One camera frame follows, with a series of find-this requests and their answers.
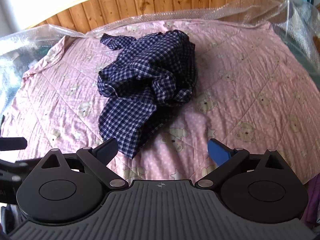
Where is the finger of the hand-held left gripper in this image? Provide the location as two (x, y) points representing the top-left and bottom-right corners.
(0, 159), (29, 183)
(0, 137), (28, 151)

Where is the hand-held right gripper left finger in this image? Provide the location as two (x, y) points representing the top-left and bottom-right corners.
(39, 138), (127, 189)

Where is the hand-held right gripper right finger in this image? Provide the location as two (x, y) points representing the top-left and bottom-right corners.
(195, 138), (286, 188)

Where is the navy plaid shirt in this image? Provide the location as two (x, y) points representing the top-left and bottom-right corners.
(97, 29), (199, 159)

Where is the pink bear print blanket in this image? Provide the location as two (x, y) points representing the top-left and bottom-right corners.
(0, 20), (320, 185)

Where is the purple cloth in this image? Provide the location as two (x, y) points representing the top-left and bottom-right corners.
(299, 171), (320, 232)

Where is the clear bubble wrap sheet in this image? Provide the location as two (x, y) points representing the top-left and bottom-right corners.
(0, 0), (320, 105)

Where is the wooden headboard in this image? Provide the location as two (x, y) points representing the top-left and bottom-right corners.
(26, 0), (284, 34)

